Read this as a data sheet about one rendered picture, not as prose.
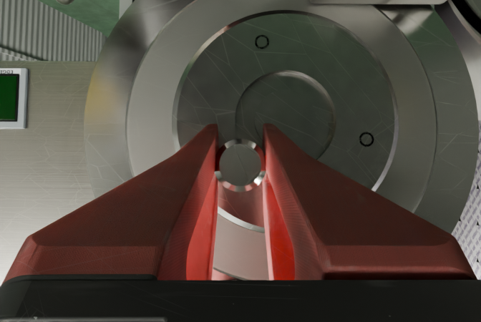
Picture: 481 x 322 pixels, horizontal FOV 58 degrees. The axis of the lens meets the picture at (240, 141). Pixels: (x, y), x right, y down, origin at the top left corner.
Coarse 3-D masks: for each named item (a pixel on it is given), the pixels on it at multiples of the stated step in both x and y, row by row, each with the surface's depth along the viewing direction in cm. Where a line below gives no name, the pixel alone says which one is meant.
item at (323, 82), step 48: (240, 48) 14; (288, 48) 14; (336, 48) 14; (192, 96) 14; (240, 96) 14; (288, 96) 14; (336, 96) 14; (384, 96) 14; (336, 144) 14; (384, 144) 14; (240, 192) 14
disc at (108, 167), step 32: (160, 0) 17; (192, 0) 17; (128, 32) 16; (416, 32) 16; (448, 32) 16; (96, 64) 16; (128, 64) 16; (448, 64) 16; (96, 96) 16; (128, 96) 16; (448, 96) 16; (96, 128) 16; (448, 128) 16; (96, 160) 16; (128, 160) 16; (448, 160) 16; (96, 192) 16; (448, 192) 16; (448, 224) 16
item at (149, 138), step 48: (240, 0) 16; (288, 0) 16; (192, 48) 16; (384, 48) 16; (144, 96) 16; (432, 96) 16; (144, 144) 16; (432, 144) 16; (384, 192) 16; (240, 240) 16
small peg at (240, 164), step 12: (228, 144) 11; (240, 144) 11; (252, 144) 11; (216, 156) 11; (228, 156) 11; (240, 156) 11; (252, 156) 11; (264, 156) 11; (216, 168) 11; (228, 168) 11; (240, 168) 11; (252, 168) 11; (264, 168) 11; (228, 180) 11; (240, 180) 11; (252, 180) 11
